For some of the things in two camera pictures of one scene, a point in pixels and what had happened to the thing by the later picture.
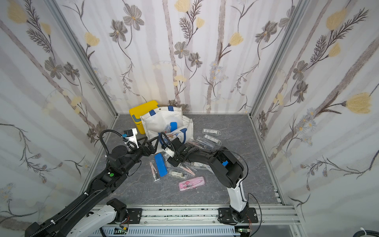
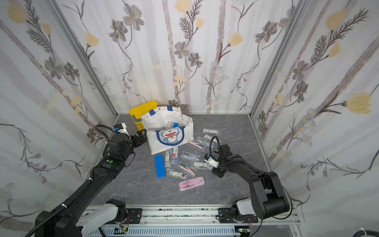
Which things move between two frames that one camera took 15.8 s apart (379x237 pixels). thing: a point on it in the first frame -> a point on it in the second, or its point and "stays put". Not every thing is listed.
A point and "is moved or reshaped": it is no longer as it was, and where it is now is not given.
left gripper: [151, 150] -> [143, 138]
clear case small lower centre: [177, 174] stays put
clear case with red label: [168, 129] is moved or reshaped
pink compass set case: [192, 183] stays put
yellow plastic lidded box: [136, 112] stays put
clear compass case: [212, 139] stays put
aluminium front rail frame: [231, 220] stays put
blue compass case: [161, 164] stays put
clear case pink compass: [154, 171] -> [170, 125]
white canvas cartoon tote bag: [170, 120] is moved or reshaped
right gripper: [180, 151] -> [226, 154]
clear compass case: [210, 131] stays put
